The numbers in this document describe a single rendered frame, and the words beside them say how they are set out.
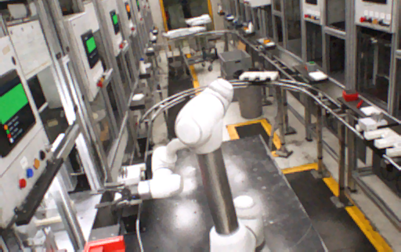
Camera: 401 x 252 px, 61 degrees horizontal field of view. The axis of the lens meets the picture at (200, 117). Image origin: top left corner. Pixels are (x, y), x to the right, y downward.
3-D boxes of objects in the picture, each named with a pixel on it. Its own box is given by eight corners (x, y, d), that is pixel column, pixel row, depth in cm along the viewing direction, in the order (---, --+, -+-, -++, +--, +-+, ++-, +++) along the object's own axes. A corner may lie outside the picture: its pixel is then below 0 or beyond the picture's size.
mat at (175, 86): (222, 164, 367) (222, 163, 366) (167, 174, 365) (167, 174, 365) (189, 52, 905) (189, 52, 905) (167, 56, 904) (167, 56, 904)
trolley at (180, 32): (176, 81, 685) (167, 32, 647) (167, 75, 734) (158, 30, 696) (215, 70, 711) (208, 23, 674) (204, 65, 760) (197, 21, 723)
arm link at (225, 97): (198, 102, 144) (184, 116, 133) (217, 68, 134) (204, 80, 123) (223, 120, 143) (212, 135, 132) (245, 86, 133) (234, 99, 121)
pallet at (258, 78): (240, 85, 352) (239, 76, 348) (244, 81, 363) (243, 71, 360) (275, 85, 335) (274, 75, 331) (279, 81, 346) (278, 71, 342)
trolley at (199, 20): (220, 57, 806) (214, 15, 769) (196, 62, 798) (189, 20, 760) (211, 51, 883) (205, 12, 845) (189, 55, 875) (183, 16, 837)
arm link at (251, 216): (269, 228, 166) (265, 191, 158) (259, 256, 151) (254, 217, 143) (236, 223, 173) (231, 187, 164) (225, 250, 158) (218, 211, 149)
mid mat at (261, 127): (290, 154, 364) (290, 153, 364) (240, 163, 363) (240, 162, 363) (265, 118, 456) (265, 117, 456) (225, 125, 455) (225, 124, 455)
